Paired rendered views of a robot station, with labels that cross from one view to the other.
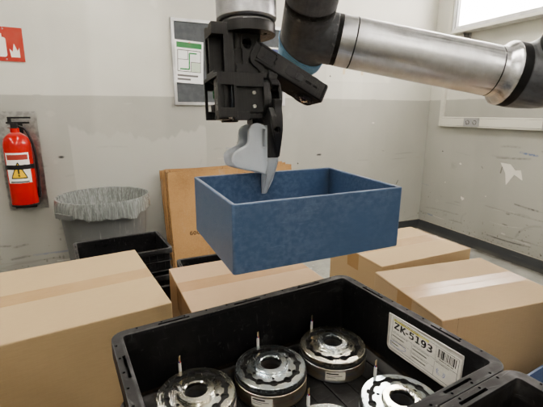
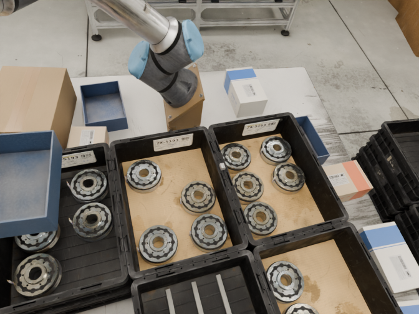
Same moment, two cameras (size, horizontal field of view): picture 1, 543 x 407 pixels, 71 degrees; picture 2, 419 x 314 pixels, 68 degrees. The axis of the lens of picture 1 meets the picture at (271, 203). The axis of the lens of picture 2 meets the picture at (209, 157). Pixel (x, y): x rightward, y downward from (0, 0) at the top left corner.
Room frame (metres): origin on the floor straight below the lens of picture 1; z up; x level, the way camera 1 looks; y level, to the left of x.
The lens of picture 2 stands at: (0.06, 0.19, 1.69)
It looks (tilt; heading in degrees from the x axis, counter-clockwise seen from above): 56 degrees down; 274
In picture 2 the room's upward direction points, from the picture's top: 11 degrees clockwise
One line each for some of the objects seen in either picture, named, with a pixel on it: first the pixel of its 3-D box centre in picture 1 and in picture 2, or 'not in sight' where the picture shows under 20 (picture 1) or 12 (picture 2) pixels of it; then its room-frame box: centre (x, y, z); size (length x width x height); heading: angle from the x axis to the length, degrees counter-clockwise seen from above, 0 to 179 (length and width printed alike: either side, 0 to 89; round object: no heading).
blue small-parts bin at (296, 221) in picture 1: (292, 210); (15, 182); (0.45, -0.02, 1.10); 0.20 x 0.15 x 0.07; 114
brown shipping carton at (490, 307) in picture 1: (460, 317); (33, 112); (0.75, -0.41, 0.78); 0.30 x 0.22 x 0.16; 107
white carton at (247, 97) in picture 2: not in sight; (244, 91); (0.03, -0.81, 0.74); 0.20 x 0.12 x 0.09; 118
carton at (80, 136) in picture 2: not in sight; (88, 150); (0.52, -0.34, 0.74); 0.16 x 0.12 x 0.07; 108
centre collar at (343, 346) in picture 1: (332, 341); not in sight; (0.54, -0.10, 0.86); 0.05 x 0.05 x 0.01
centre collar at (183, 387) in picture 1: (195, 391); (35, 273); (0.43, 0.10, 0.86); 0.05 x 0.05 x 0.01
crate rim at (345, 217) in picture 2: not in sight; (273, 171); (-0.10, -0.33, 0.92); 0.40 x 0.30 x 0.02; 119
